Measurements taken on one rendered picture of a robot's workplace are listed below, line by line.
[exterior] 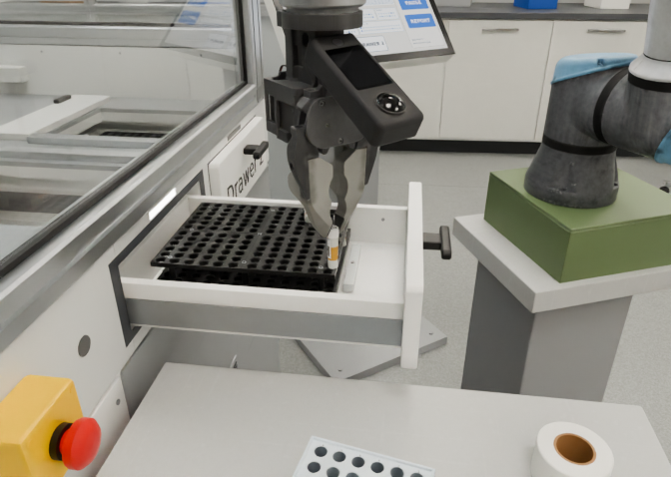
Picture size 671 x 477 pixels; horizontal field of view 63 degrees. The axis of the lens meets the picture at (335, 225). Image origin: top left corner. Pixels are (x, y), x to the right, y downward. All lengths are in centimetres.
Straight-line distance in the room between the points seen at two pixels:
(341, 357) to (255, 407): 120
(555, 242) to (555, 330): 18
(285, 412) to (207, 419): 9
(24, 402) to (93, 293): 15
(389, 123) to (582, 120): 54
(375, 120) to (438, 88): 324
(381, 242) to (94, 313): 42
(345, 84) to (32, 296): 32
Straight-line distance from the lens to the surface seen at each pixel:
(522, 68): 372
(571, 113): 94
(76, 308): 60
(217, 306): 64
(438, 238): 70
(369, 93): 44
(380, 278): 75
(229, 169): 94
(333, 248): 56
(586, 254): 94
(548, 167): 97
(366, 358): 186
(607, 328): 112
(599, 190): 98
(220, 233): 74
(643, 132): 87
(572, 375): 115
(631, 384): 204
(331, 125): 50
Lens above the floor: 123
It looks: 27 degrees down
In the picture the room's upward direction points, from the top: straight up
